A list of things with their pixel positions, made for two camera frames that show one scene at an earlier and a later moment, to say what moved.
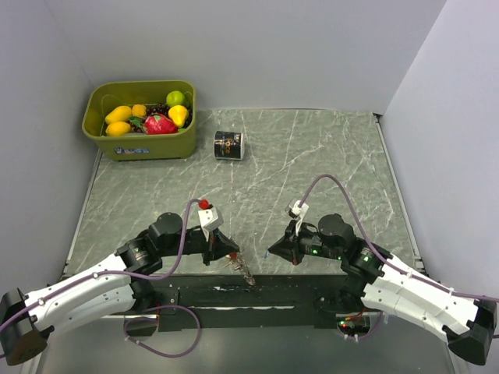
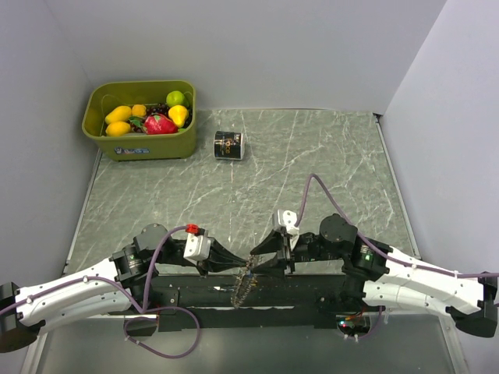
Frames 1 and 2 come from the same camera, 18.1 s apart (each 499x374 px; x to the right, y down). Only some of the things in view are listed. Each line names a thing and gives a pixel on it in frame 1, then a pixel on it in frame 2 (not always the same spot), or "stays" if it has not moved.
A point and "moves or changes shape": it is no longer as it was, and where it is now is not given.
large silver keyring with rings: (240, 265) moves or changes shape
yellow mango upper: (119, 114) stays
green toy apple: (175, 97) stays
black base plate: (242, 302) stays
